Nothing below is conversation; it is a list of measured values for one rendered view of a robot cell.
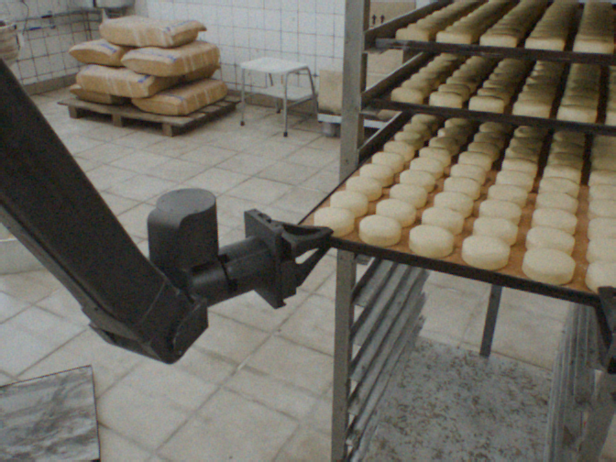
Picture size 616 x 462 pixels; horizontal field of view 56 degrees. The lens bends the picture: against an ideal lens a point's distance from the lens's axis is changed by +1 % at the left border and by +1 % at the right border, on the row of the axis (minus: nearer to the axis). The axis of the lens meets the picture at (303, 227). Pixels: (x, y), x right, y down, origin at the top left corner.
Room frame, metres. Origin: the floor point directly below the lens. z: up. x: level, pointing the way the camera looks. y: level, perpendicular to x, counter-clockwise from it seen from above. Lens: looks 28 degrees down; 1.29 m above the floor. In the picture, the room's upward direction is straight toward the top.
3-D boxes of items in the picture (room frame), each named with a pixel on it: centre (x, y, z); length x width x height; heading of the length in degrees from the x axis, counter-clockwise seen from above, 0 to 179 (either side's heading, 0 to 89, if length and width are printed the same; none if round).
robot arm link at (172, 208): (0.47, 0.13, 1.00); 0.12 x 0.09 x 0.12; 156
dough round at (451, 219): (0.63, -0.17, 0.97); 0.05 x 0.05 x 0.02
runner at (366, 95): (1.15, -0.23, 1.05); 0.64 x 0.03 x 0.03; 155
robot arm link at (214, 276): (0.50, 0.11, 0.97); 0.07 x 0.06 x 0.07; 125
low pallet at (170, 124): (4.41, 1.17, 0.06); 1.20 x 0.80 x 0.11; 62
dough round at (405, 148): (0.89, -0.16, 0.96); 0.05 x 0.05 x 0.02
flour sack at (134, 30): (4.41, 1.12, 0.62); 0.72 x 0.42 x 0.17; 66
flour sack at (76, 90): (4.55, 1.44, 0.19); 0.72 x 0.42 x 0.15; 152
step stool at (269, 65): (4.14, 0.16, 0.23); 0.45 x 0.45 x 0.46; 52
